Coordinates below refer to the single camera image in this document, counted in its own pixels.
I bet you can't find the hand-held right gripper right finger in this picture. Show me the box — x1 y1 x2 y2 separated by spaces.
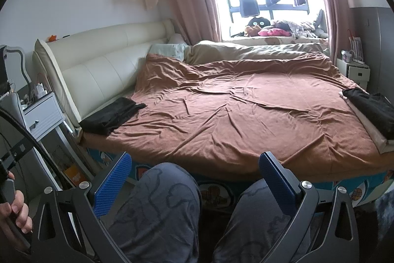
259 152 359 263

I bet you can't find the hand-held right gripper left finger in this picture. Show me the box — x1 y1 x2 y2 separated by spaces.
31 152 133 263

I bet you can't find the black shirt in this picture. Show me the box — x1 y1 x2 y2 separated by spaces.
79 97 147 136

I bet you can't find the black and white clothes pile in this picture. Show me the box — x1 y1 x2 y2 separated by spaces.
339 92 393 154

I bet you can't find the dark clothes pile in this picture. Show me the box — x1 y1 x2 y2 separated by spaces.
342 87 394 142

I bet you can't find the pile of clothes on windowsill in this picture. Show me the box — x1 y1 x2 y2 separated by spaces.
272 9 328 38

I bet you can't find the person's left hand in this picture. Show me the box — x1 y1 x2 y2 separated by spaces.
0 172 33 234

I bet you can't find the orange box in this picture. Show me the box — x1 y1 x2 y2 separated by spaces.
63 164 88 190

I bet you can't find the grey nightstand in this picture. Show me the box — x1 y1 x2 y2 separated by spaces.
17 92 93 190

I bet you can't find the person's right leg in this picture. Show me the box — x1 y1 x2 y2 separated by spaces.
212 178 311 263

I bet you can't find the person's leg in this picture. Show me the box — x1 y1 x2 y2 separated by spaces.
212 178 311 263
106 162 202 263

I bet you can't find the person's left leg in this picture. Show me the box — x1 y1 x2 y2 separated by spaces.
106 162 202 263

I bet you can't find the white bottle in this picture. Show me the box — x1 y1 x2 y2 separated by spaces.
31 83 47 99

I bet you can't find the brown blanket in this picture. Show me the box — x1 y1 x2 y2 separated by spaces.
82 52 387 183

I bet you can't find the cream padded headboard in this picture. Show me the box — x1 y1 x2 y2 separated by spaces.
32 19 173 131

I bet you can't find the small white nightstand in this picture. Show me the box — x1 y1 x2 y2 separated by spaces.
336 58 370 89

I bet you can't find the pink cushion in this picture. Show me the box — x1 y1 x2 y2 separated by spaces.
258 28 291 37

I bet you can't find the white rack with rods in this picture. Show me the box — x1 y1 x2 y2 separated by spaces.
348 30 365 64

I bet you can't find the pale pink pillow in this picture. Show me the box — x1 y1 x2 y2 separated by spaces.
168 33 188 45

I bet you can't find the black plush toy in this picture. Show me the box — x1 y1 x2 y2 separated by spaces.
248 17 271 28

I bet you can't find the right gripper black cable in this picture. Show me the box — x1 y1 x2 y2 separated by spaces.
0 107 73 190

